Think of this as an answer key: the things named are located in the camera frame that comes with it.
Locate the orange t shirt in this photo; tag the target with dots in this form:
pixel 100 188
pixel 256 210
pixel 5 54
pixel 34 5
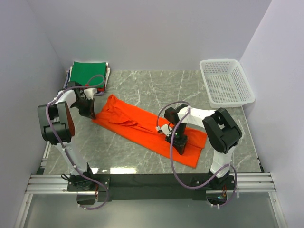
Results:
pixel 139 126

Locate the black base bar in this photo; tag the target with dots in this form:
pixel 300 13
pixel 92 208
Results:
pixel 148 186

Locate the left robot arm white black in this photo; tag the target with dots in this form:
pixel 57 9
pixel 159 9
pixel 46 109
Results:
pixel 57 128

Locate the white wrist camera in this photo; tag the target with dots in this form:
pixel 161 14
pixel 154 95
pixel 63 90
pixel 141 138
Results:
pixel 165 129
pixel 89 93

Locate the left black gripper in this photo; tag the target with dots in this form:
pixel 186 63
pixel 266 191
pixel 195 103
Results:
pixel 90 112

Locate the green folded t shirt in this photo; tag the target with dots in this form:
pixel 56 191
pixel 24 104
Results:
pixel 87 73

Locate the stack of folded shirts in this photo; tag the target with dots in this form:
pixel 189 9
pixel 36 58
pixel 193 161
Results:
pixel 107 71

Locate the white plastic basket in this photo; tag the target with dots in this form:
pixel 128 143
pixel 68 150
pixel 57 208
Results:
pixel 226 83

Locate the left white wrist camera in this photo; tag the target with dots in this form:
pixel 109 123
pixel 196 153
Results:
pixel 89 93

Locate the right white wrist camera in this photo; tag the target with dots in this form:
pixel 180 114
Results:
pixel 165 129

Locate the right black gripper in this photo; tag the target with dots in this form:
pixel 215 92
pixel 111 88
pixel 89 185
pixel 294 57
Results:
pixel 180 145

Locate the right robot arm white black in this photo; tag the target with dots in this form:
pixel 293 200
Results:
pixel 221 129

